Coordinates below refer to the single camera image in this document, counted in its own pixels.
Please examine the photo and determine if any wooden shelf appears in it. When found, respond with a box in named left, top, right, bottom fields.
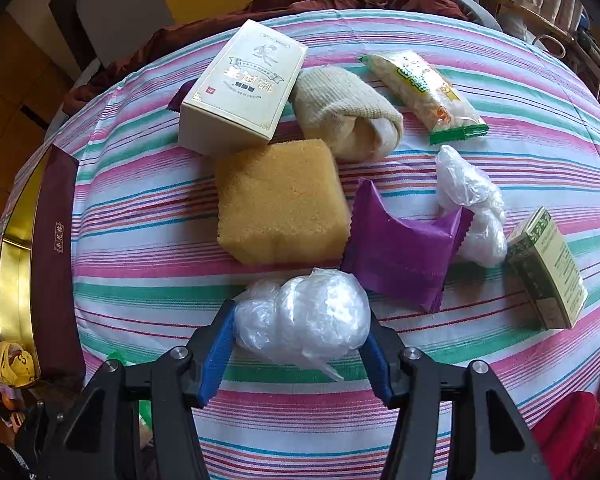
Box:
left=415, top=0, right=600, bottom=111

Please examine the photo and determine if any yellow sponge block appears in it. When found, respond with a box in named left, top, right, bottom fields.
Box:
left=214, top=139, right=352, bottom=266

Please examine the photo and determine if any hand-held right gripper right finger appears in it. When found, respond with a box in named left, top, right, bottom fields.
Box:
left=360, top=310, right=551, bottom=480

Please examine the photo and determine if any red clothing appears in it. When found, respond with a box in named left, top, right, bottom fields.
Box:
left=530, top=391, right=600, bottom=480

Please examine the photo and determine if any black rolled mat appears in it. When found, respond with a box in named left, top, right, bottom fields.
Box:
left=49, top=0, right=93, bottom=73

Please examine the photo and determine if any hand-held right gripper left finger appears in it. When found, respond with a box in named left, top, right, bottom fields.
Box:
left=45, top=300, right=238, bottom=480

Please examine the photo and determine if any cream and gold carton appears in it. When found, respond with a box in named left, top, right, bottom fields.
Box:
left=177, top=19, right=309, bottom=157

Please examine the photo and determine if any yellow plastic bag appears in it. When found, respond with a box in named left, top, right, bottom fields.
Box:
left=0, top=341, right=41, bottom=388

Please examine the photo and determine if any small purple packet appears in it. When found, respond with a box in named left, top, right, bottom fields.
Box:
left=167, top=80, right=201, bottom=112

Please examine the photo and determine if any green and white carton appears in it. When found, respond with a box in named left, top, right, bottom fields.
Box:
left=505, top=206, right=589, bottom=331

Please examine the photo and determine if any large purple packet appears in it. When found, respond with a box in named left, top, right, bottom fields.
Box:
left=340, top=178, right=476, bottom=313

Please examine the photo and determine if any wooden wardrobe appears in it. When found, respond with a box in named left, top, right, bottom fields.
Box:
left=0, top=10, right=76, bottom=196

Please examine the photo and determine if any clear plastic bag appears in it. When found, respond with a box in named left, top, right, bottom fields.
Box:
left=434, top=144, right=508, bottom=267
left=232, top=267, right=372, bottom=381

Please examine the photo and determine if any striped tablecloth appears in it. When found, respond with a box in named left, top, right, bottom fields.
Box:
left=0, top=7, right=600, bottom=480

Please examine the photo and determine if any green-edged snack packet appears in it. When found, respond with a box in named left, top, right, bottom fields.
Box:
left=357, top=50, right=490, bottom=146

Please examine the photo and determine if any gold tin box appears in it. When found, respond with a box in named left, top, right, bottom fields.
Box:
left=0, top=145, right=88, bottom=381

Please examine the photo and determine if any beige towel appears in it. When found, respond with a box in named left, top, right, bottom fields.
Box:
left=291, top=67, right=403, bottom=161

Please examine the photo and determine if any grey yellow blue sofa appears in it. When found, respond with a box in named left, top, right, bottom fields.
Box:
left=75, top=0, right=503, bottom=81

